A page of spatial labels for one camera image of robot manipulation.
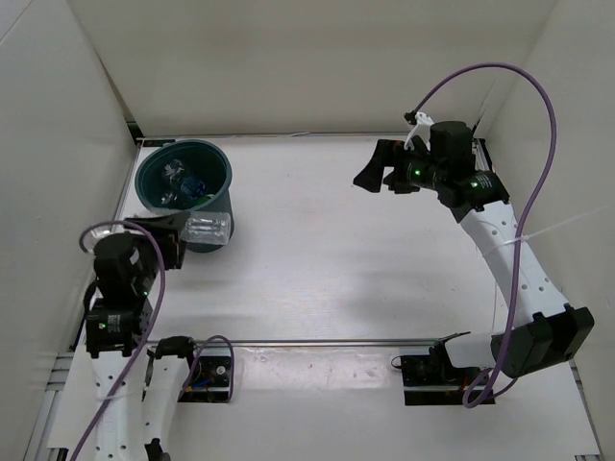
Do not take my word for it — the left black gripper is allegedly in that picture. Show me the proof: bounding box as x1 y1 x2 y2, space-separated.
123 209 189 293

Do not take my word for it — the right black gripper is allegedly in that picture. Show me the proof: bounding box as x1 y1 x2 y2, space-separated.
353 140 446 195

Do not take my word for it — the clear crushed plastic bottle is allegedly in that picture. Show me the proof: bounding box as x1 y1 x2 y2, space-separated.
180 212 232 246

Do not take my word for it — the green plastic soda bottle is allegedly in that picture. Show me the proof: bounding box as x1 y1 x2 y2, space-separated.
195 194 215 206

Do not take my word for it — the short blue-label water bottle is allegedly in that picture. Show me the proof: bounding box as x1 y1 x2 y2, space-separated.
180 176 208 201

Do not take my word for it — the tall blue-label water bottle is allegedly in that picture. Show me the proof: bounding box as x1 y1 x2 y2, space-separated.
160 158 187 205

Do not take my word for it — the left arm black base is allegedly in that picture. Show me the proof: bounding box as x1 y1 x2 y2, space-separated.
179 344 235 403

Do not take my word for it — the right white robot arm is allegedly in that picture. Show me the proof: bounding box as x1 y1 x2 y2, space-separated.
353 121 595 384

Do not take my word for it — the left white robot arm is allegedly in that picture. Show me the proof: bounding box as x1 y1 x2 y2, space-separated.
70 212 202 460

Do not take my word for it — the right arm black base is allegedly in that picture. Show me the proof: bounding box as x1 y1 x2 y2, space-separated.
391 347 480 406

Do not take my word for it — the dark teal plastic bin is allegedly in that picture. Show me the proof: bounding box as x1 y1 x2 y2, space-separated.
135 139 234 231

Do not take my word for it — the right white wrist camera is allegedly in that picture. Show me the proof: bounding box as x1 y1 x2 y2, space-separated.
404 111 434 150

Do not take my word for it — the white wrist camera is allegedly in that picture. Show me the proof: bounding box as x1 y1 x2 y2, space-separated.
404 111 434 150
79 225 116 255

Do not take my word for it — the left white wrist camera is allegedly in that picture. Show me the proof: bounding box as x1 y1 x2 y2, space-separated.
79 225 116 255

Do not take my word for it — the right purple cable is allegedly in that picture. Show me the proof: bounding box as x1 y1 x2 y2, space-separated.
413 61 559 409

